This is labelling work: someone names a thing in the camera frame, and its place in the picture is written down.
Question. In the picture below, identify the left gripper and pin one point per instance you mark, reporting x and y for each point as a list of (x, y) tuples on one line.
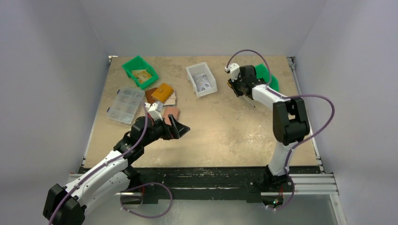
[(179, 129)]

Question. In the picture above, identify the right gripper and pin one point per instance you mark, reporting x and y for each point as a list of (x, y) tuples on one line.
[(239, 86)]

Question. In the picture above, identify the pink card holder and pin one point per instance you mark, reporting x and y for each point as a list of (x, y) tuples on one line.
[(174, 111)]

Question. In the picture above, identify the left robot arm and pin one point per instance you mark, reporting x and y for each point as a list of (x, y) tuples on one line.
[(71, 203)]

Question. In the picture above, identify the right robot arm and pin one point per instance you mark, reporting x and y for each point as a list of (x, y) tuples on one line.
[(290, 122)]

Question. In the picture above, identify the cards in white bin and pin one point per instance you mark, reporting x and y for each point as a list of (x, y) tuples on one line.
[(202, 82)]

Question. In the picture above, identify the beige card holder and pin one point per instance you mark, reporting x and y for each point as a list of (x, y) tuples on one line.
[(171, 101)]

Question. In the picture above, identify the yellow card holder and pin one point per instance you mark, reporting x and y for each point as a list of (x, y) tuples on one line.
[(162, 93)]

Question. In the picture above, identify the brown card holder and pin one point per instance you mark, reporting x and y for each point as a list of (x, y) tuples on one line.
[(148, 95)]

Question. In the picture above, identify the cards in green bin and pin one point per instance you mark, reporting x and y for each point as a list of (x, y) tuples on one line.
[(141, 75)]

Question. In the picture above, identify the white bin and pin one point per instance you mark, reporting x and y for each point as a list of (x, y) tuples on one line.
[(201, 68)]

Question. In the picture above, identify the right green bin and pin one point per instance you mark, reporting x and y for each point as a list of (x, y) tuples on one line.
[(262, 73)]

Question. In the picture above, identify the green bin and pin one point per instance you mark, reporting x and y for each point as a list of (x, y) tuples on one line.
[(262, 73), (138, 63)]

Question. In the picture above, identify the clear compartment organizer box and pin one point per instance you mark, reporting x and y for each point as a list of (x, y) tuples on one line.
[(125, 105)]

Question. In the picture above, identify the left green bin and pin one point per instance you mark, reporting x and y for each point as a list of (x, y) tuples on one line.
[(138, 63)]

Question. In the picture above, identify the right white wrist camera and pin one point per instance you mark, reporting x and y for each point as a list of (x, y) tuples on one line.
[(233, 70)]

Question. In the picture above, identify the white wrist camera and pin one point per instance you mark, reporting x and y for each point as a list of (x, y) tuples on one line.
[(233, 70), (154, 110)]

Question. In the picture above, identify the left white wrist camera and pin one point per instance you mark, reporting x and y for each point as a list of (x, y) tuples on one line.
[(154, 110)]

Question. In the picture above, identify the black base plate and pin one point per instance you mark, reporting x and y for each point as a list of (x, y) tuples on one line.
[(152, 192)]

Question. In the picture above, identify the aluminium frame rail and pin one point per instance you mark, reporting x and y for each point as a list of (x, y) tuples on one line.
[(314, 183)]

